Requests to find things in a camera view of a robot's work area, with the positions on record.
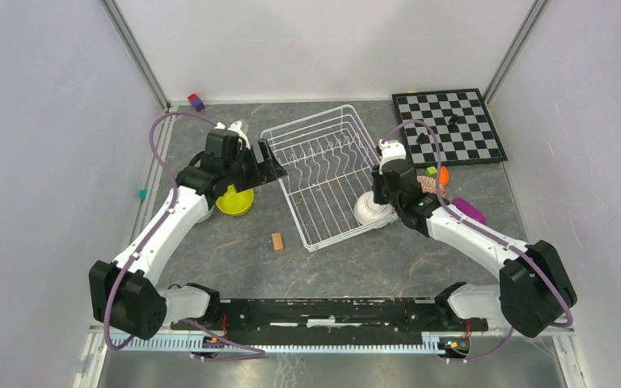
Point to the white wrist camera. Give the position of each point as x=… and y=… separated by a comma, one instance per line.
x=240, y=127
x=390, y=150

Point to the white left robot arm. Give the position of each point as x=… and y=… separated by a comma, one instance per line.
x=124, y=295

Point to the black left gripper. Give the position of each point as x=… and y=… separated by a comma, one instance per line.
x=267, y=170

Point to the black chess piece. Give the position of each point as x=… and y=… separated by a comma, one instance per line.
x=454, y=120
x=423, y=138

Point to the white smooth bowl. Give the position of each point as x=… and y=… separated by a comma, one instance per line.
x=369, y=213

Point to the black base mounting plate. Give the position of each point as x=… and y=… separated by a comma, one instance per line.
x=332, y=321

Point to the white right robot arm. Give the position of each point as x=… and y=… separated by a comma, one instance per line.
x=533, y=291

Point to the red purple toy block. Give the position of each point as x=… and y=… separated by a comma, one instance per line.
x=196, y=102

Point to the magenta plastic object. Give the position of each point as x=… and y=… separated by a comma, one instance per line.
x=469, y=210

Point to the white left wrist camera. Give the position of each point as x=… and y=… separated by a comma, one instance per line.
x=240, y=127

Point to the blue patterned bowl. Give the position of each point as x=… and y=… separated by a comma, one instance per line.
x=429, y=184

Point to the yellow bowl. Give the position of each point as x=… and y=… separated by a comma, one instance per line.
x=235, y=203

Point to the small wooden block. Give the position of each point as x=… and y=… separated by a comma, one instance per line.
x=277, y=242

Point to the white ribbed bowl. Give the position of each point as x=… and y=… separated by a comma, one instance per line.
x=206, y=216

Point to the white wire dish rack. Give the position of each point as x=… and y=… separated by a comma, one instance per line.
x=329, y=158

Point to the orange toy block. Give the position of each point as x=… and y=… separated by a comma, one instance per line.
x=443, y=176

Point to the black white chessboard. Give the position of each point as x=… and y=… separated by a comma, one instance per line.
x=474, y=140

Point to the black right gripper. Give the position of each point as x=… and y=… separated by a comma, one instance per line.
x=378, y=179

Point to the green toy block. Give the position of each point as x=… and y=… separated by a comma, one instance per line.
x=431, y=171

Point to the aluminium frame rail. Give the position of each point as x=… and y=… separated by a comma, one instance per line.
x=97, y=344

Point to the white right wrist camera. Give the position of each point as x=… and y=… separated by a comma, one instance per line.
x=390, y=150

